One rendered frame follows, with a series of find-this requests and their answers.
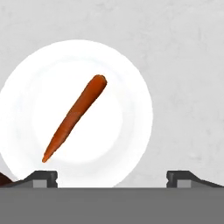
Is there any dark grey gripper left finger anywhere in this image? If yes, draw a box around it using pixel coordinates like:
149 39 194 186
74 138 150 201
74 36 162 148
0 170 59 189

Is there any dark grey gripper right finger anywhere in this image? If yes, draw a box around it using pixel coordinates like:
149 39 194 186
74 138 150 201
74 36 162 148
165 170 224 189

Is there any orange carrot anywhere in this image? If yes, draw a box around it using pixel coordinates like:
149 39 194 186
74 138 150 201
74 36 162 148
41 74 108 164

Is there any dark brown object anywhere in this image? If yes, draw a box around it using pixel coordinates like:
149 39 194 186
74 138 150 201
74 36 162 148
0 171 14 188

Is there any white round plate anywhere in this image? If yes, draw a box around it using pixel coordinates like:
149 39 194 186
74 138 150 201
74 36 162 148
0 39 154 189

